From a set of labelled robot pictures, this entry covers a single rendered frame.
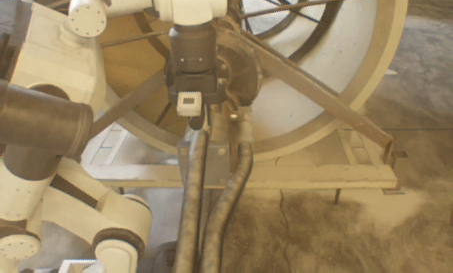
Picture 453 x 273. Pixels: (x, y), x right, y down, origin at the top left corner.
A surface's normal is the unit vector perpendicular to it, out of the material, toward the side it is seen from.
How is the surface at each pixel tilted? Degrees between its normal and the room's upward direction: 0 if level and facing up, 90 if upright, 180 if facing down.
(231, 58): 90
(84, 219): 90
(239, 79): 90
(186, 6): 90
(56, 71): 63
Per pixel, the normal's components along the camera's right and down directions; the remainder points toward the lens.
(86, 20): 0.30, 0.66
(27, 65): 0.63, -0.09
